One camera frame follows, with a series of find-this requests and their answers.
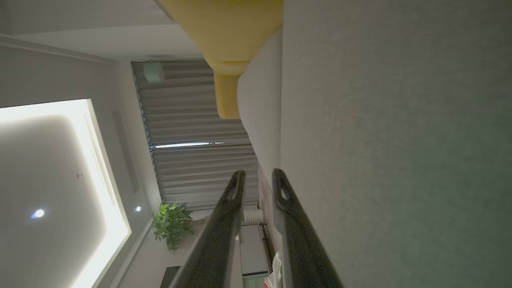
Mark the white cabinet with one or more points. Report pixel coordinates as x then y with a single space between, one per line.
254 250

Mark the small yellow cushion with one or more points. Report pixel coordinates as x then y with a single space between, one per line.
226 96

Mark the large yellow cushion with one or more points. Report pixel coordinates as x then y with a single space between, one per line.
228 32

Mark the grey pleated curtain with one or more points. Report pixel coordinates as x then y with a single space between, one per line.
188 120

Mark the grey fabric sofa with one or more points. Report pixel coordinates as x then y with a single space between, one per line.
400 140

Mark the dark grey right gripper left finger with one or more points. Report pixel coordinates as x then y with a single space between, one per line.
218 240

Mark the green potted plant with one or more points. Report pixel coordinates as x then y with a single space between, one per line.
172 226

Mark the white ribbed pot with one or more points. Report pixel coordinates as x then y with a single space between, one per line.
254 216

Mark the red white basketball jersey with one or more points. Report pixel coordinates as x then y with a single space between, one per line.
275 262

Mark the black screen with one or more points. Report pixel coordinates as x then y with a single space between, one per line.
170 278

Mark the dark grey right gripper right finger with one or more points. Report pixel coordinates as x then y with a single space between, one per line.
300 248

